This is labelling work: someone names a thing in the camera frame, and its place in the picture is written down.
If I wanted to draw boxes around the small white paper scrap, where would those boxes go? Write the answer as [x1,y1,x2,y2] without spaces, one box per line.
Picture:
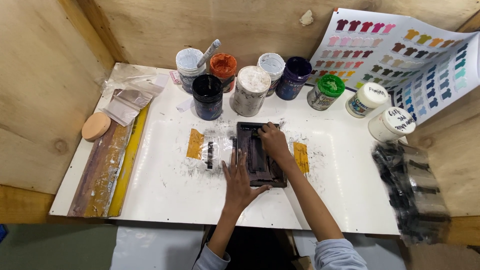
[176,98,196,113]

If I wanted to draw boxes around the stack of printed clear pouches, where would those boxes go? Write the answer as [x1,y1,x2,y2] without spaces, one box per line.
[371,140,452,246]

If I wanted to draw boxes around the small dark screen printing frame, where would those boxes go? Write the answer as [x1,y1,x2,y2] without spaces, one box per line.
[236,121,288,188]

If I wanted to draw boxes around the ink jar with green lid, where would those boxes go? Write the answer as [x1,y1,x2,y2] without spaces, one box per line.
[307,74,346,112]

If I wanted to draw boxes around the yellow tape strip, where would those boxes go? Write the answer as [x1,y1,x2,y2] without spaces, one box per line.
[293,141,310,174]
[186,128,205,161]

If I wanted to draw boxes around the flat silvery plastic pouch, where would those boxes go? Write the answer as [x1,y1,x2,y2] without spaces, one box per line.
[102,87,154,127]

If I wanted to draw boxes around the open jar of black ink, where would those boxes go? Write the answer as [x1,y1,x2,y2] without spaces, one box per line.
[191,73,225,121]

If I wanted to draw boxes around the clear plastic pouch black print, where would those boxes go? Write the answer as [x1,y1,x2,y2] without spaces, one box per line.
[200,133,236,170]

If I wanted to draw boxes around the labelled jar with white lid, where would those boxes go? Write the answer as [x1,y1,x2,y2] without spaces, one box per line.
[345,82,390,119]

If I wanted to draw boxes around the white jar with handwritten lid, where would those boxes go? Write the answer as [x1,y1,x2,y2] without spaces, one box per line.
[367,106,416,143]

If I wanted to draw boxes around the open white-coated ink jar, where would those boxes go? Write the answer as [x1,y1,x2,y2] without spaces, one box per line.
[257,52,286,97]

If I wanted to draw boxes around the white-smeared stirring stick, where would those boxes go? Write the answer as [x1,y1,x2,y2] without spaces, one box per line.
[196,39,222,69]

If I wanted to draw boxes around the grey sweatshirt sleeves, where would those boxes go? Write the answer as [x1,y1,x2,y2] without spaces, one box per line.
[192,238,369,270]

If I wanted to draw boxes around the t-shirt colour chart poster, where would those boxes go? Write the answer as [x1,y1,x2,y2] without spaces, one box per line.
[305,7,480,125]

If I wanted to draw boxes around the smeared jar with white lid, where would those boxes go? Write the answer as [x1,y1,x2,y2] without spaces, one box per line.
[232,65,272,118]

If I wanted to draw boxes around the open jar of white ink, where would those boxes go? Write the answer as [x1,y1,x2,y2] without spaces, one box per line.
[175,47,207,95]

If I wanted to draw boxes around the open jar of orange ink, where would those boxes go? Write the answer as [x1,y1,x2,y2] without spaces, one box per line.
[209,52,238,94]

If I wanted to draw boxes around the person's right hand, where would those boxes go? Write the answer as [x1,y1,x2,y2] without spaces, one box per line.
[257,122,297,168]

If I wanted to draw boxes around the person's left hand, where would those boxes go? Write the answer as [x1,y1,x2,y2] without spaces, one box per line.
[221,148,273,214]

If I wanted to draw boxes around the open dark blue ink jar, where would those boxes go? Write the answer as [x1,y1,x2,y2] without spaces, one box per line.
[275,56,313,101]

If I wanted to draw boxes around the crumpled clear plastic bag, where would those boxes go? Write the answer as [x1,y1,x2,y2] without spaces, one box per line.
[95,63,170,99]

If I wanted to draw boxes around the large wooden squeegee yellow blade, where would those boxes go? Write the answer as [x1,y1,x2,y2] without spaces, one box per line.
[67,89,151,218]

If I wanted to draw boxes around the round tan sponge pad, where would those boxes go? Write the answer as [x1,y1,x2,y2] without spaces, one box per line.
[81,111,112,142]

